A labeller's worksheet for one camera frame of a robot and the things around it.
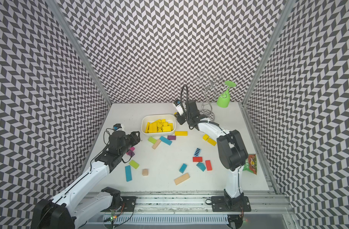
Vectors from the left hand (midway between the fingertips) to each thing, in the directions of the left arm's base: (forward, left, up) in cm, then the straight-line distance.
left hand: (136, 134), depth 83 cm
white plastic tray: (+16, -11, -11) cm, 22 cm away
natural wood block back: (+1, -10, -14) cm, 17 cm away
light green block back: (+5, -6, -14) cm, 16 cm away
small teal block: (-15, -28, -14) cm, 34 cm away
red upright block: (-13, -43, -14) cm, 47 cm away
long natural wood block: (-20, -27, -16) cm, 37 cm away
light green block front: (-12, +3, -14) cm, 19 cm away
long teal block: (-19, +4, -15) cm, 25 cm away
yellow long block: (+11, -2, -11) cm, 16 cm away
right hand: (+15, -24, -1) cm, 28 cm away
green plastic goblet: (+21, -54, +6) cm, 58 cm away
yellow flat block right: (+4, -48, -17) cm, 51 cm away
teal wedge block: (-13, -39, -15) cm, 44 cm away
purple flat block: (+6, -20, -13) cm, 24 cm away
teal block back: (+5, -15, -15) cm, 22 cm away
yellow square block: (+6, -43, -13) cm, 45 cm away
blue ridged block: (-4, -37, -15) cm, 40 cm away
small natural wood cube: (-17, -5, -14) cm, 23 cm away
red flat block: (-9, -37, -15) cm, 41 cm away
